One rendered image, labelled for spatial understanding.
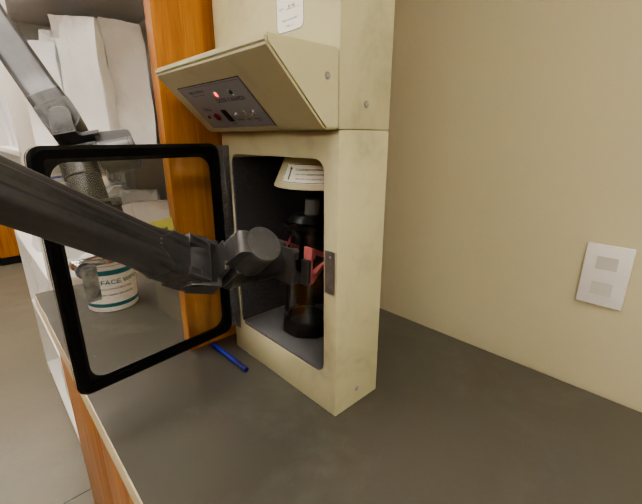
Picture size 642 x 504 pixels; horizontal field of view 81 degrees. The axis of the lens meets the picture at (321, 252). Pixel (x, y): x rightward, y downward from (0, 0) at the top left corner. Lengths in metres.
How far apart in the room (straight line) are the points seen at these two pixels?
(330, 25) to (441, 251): 0.59
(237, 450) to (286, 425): 0.09
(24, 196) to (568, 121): 0.81
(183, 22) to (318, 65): 0.39
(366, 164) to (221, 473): 0.50
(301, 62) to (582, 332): 0.71
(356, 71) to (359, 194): 0.17
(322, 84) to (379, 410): 0.54
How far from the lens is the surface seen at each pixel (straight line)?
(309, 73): 0.50
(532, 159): 0.86
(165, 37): 0.82
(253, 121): 0.62
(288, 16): 0.63
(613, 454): 0.78
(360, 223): 0.58
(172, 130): 0.80
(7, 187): 0.45
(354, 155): 0.56
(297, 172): 0.64
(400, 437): 0.68
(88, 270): 0.67
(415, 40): 1.00
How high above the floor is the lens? 1.40
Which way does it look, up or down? 17 degrees down
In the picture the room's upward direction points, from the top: straight up
